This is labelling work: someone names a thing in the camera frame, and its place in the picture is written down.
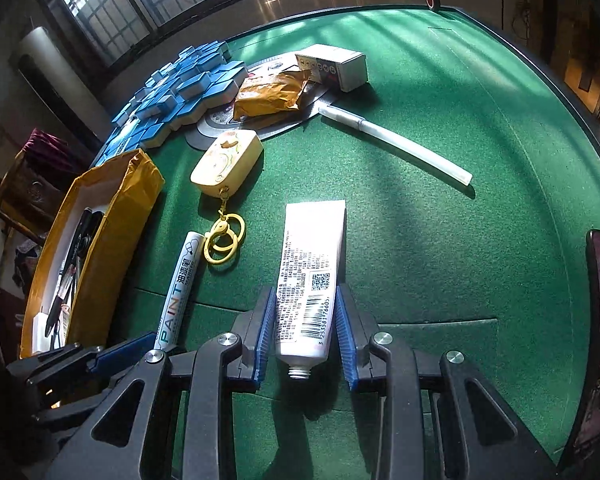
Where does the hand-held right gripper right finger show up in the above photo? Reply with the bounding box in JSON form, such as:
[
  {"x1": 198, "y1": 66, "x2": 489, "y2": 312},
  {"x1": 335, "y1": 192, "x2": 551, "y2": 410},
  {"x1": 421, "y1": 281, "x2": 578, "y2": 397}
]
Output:
[{"x1": 336, "y1": 285, "x2": 546, "y2": 480}]

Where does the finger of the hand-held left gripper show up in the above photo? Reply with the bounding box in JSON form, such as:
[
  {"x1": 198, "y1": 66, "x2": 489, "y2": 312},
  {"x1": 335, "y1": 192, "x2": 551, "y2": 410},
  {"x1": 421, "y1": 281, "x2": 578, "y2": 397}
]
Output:
[
  {"x1": 30, "y1": 385, "x2": 117, "y2": 432},
  {"x1": 7, "y1": 332, "x2": 157, "y2": 387}
]

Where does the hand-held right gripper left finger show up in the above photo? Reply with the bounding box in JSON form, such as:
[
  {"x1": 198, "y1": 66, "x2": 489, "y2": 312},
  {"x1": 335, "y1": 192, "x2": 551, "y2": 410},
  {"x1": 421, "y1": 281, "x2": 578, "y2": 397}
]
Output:
[{"x1": 65, "y1": 286, "x2": 277, "y2": 480}]

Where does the white ointment tube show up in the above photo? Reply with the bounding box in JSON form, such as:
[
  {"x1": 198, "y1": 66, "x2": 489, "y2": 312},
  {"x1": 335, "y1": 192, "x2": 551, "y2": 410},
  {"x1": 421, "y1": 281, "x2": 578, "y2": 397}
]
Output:
[{"x1": 274, "y1": 199, "x2": 349, "y2": 380}]

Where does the white paint marker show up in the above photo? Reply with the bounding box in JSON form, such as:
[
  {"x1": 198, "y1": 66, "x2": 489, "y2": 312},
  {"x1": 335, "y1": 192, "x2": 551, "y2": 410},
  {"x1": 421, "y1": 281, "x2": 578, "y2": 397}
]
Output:
[{"x1": 155, "y1": 230, "x2": 206, "y2": 354}]

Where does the cardboard box with yellow tape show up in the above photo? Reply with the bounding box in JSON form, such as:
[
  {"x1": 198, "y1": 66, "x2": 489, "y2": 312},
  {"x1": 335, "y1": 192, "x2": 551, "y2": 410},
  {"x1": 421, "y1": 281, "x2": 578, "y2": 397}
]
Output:
[{"x1": 20, "y1": 148, "x2": 166, "y2": 359}]

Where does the white charger adapter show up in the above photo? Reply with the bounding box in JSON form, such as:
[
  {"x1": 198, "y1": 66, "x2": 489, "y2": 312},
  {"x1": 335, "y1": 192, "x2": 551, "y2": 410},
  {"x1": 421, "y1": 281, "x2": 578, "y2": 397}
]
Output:
[{"x1": 32, "y1": 310, "x2": 61, "y2": 354}]

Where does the cream case with yellow keyring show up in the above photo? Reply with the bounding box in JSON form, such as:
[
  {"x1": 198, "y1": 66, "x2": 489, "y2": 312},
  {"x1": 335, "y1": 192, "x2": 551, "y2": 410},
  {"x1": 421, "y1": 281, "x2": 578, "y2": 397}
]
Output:
[{"x1": 190, "y1": 129, "x2": 264, "y2": 267}]

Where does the wooden chair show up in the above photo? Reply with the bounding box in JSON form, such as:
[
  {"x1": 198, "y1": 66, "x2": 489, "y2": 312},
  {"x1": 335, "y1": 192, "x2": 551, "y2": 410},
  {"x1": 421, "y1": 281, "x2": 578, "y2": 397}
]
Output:
[{"x1": 0, "y1": 147, "x2": 77, "y2": 247}]

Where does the long white capped pen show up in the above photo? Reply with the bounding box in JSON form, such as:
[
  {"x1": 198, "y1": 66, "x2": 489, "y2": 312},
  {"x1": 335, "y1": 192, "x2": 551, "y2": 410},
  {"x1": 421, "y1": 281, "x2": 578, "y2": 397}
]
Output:
[{"x1": 319, "y1": 104, "x2": 474, "y2": 192}]

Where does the dark red cloth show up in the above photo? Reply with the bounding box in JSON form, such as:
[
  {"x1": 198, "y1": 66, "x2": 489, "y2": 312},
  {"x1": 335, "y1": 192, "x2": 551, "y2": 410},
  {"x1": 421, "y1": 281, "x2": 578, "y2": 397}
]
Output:
[{"x1": 22, "y1": 129, "x2": 74, "y2": 162}]

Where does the yellow plastic packet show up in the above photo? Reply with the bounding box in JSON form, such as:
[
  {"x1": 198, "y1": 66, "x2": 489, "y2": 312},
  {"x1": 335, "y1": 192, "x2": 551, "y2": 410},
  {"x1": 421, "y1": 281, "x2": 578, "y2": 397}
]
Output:
[{"x1": 232, "y1": 70, "x2": 314, "y2": 121}]

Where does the pile of blue mahjong tiles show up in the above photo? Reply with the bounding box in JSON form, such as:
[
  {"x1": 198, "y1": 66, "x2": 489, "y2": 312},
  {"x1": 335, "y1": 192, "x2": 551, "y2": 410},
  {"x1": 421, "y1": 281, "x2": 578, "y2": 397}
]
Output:
[{"x1": 92, "y1": 42, "x2": 249, "y2": 167}]

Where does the small white carton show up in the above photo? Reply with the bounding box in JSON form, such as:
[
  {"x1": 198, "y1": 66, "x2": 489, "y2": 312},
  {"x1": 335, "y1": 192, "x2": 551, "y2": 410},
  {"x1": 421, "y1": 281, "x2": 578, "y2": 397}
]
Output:
[{"x1": 295, "y1": 43, "x2": 369, "y2": 92}]

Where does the white standing air conditioner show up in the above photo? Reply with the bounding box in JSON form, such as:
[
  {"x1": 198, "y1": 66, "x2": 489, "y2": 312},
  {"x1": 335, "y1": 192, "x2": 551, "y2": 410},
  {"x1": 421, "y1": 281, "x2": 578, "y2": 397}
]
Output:
[{"x1": 10, "y1": 26, "x2": 114, "y2": 154}]

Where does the barred window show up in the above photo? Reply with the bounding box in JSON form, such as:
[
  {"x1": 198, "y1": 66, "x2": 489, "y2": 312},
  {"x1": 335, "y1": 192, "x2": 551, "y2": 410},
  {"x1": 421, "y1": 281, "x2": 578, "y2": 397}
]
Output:
[{"x1": 34, "y1": 0, "x2": 481, "y2": 69}]

